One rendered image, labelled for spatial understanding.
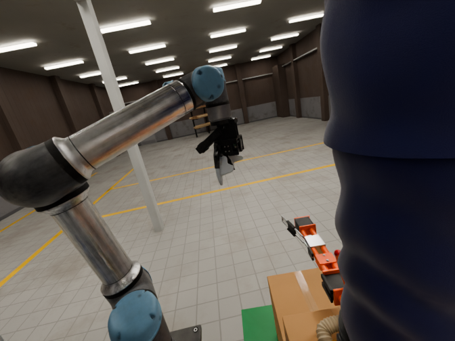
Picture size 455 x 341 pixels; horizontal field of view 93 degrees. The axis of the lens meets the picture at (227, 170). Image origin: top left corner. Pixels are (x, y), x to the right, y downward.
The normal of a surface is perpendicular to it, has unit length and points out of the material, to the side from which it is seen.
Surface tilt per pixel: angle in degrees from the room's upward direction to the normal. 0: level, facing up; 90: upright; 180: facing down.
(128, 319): 7
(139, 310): 7
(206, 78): 90
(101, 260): 91
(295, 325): 0
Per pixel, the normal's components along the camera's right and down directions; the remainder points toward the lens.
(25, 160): -0.10, -0.30
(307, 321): -0.19, -0.94
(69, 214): 0.48, 0.18
